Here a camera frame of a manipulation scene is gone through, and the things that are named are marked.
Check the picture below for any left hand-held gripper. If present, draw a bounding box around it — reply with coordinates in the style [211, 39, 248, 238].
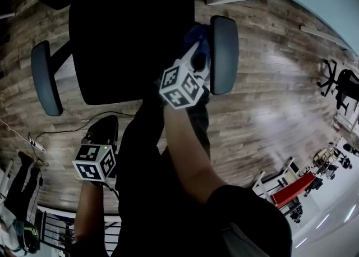
[72, 115, 118, 181]

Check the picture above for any blue cloth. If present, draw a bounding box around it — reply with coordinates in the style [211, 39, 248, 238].
[183, 24, 211, 54]

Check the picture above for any person's right forearm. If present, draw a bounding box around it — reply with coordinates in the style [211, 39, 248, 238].
[162, 103, 229, 205]

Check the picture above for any grey chair armrest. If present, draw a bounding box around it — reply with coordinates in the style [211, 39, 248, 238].
[30, 40, 64, 117]
[209, 15, 240, 96]

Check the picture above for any white cable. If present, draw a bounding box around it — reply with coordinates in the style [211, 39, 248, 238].
[0, 117, 32, 142]

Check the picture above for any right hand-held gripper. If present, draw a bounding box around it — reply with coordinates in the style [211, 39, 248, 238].
[159, 41, 211, 110]

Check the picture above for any grey shoulder strap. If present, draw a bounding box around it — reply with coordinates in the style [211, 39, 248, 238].
[223, 223, 270, 257]

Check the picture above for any green and black backpack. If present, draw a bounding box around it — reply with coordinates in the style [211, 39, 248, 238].
[19, 221, 42, 253]

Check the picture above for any person's black clothing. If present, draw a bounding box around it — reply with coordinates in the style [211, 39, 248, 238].
[68, 97, 293, 257]

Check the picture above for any black mesh office chair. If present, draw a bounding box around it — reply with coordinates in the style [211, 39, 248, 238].
[316, 58, 359, 111]
[0, 0, 214, 107]

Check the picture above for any white power strip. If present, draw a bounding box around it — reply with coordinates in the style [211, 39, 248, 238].
[27, 134, 47, 153]

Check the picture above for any red desk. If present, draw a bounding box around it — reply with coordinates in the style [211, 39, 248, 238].
[270, 172, 317, 209]

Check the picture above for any black cable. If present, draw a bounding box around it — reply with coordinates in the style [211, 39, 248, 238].
[32, 111, 135, 167]

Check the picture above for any black metal railing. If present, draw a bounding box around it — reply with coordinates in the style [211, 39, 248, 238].
[35, 206, 124, 254]

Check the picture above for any person's left forearm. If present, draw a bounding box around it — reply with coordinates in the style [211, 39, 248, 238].
[72, 179, 107, 248]

